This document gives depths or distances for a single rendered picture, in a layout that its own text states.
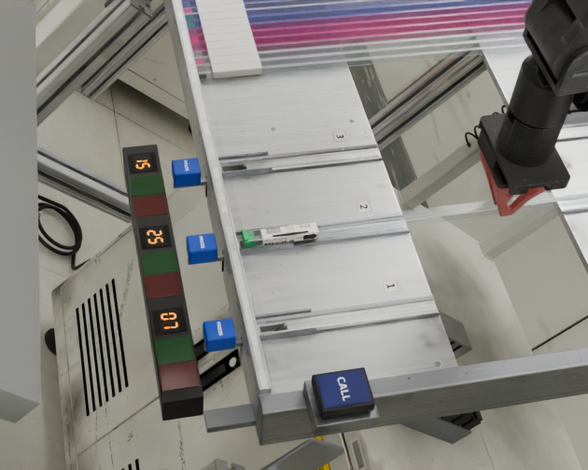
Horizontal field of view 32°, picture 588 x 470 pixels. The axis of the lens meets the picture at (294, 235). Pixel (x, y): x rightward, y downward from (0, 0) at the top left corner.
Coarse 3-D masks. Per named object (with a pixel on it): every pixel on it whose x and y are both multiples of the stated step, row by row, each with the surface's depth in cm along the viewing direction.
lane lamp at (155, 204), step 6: (132, 198) 113; (138, 198) 113; (144, 198) 114; (150, 198) 114; (156, 198) 114; (162, 198) 114; (138, 204) 113; (144, 204) 113; (150, 204) 113; (156, 204) 113; (162, 204) 113; (138, 210) 112; (144, 210) 112; (150, 210) 112; (156, 210) 113; (162, 210) 113; (138, 216) 112
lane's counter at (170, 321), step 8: (152, 312) 104; (160, 312) 104; (168, 312) 104; (176, 312) 104; (160, 320) 103; (168, 320) 103; (176, 320) 104; (184, 320) 104; (160, 328) 103; (168, 328) 103; (176, 328) 103; (184, 328) 103
